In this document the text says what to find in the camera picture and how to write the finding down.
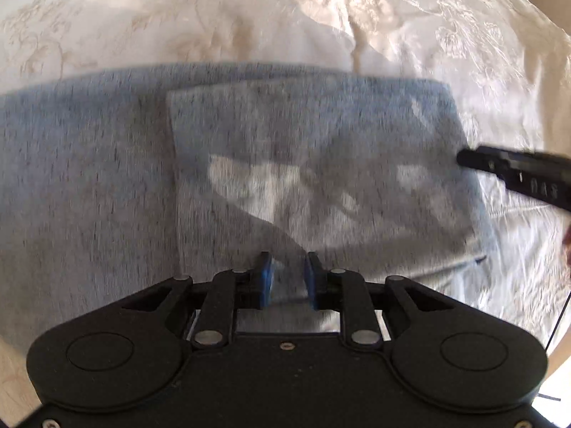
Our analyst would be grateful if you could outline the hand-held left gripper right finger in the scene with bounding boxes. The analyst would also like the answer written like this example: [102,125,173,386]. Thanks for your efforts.
[304,251,452,349]

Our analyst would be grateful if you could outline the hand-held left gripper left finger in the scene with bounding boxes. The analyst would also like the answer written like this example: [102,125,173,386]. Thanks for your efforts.
[120,251,273,351]

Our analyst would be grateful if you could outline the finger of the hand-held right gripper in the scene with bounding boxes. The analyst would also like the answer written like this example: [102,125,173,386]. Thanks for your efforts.
[457,144,509,184]

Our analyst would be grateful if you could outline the grey-blue knit pants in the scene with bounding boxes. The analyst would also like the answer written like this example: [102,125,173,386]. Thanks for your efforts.
[0,62,497,345]

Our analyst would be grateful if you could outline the white embroidered bedspread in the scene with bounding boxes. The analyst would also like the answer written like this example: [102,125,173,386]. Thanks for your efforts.
[0,0,571,415]

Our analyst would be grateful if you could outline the thin black cable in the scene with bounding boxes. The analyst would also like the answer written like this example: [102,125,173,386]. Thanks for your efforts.
[539,293,571,401]

